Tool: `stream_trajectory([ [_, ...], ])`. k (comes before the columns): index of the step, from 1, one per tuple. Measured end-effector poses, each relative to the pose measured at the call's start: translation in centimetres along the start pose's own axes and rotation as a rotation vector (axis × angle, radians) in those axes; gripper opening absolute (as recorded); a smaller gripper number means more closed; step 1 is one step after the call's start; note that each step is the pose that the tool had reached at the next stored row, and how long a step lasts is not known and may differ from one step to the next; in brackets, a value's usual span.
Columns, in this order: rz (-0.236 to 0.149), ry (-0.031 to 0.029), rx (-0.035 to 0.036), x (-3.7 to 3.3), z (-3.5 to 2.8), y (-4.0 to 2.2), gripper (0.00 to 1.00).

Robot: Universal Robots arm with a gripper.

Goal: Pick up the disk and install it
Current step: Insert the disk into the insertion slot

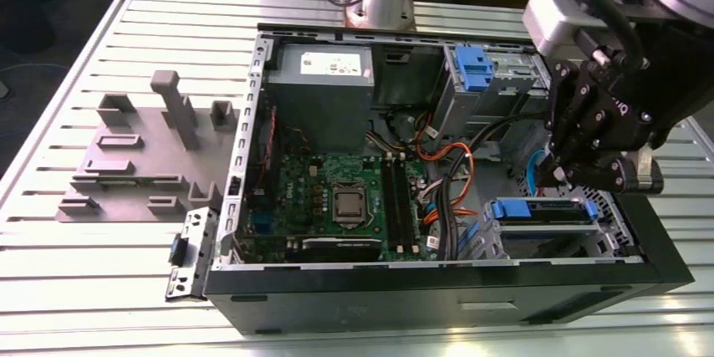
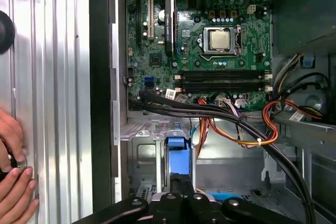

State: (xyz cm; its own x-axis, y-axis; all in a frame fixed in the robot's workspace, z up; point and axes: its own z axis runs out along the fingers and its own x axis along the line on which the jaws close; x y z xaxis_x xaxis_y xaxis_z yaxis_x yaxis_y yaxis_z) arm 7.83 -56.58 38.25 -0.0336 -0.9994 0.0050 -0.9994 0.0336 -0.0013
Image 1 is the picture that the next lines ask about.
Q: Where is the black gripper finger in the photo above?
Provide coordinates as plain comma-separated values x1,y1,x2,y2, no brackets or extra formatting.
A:
543,59,614,166
549,154,638,196

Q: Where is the hard disk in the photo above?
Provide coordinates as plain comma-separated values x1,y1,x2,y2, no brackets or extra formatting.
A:
485,197,600,227

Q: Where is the metal disk bay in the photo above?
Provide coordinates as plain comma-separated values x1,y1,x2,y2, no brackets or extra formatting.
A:
483,196,642,260

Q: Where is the metal optical drive cage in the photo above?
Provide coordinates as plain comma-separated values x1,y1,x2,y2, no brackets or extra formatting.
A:
434,43,559,140

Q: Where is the blue drive latch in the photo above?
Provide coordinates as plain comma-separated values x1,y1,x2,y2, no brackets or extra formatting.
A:
454,46,495,93

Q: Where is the black RAM slot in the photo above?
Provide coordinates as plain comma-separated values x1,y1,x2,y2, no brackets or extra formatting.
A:
382,154,407,254
394,154,421,254

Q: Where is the black open PC case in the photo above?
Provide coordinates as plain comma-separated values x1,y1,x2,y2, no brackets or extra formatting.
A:
203,22,697,335

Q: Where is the grey power supply unit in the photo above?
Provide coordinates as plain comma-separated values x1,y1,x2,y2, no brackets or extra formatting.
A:
262,43,375,156

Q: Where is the silver CPU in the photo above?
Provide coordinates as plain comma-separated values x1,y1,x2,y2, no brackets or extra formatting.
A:
334,193,370,218

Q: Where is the CPU socket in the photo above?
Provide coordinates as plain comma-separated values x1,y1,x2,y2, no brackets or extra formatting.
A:
330,181,374,231

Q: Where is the black graphics card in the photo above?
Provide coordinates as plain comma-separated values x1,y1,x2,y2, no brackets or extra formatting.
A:
285,236,385,263

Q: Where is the green motherboard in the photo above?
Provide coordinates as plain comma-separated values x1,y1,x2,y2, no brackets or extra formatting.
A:
239,151,442,262

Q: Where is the grey parts rack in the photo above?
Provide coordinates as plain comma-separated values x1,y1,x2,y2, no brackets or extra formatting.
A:
54,70,245,224

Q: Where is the blue flat wire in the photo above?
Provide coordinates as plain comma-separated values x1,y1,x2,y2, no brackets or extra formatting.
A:
526,150,553,198

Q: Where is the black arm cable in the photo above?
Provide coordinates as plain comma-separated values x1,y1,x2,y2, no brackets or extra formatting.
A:
513,0,650,78

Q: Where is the orange wire bundle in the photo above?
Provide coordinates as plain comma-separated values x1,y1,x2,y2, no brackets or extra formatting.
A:
415,141,479,227

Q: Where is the black cable bundle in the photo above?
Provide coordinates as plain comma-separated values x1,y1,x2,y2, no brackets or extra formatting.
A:
434,112,554,260

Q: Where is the red twisted wire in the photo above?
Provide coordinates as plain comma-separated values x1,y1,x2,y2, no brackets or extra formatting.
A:
262,104,279,191

